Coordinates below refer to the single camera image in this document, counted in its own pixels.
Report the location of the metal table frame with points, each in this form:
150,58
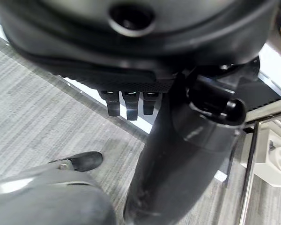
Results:
248,175

